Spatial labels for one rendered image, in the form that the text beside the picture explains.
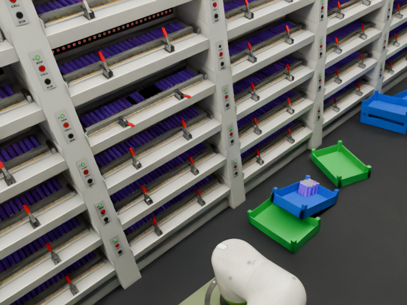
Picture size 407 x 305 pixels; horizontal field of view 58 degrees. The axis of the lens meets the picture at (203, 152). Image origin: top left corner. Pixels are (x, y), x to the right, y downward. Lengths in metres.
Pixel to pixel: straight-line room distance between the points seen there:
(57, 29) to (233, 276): 0.89
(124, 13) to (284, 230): 1.25
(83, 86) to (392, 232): 1.51
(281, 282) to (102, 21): 0.95
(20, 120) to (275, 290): 0.89
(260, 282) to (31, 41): 0.93
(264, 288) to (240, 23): 1.09
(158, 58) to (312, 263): 1.12
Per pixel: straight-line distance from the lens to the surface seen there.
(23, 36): 1.21
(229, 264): 1.08
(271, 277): 1.03
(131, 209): 1.64
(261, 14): 1.76
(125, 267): 1.76
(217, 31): 1.57
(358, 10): 2.43
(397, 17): 2.94
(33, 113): 1.26
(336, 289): 1.73
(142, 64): 1.39
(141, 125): 1.45
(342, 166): 2.31
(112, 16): 1.30
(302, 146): 2.40
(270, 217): 1.98
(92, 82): 1.33
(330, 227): 1.95
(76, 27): 1.26
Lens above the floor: 1.42
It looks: 34 degrees down
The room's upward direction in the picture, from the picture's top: 10 degrees counter-clockwise
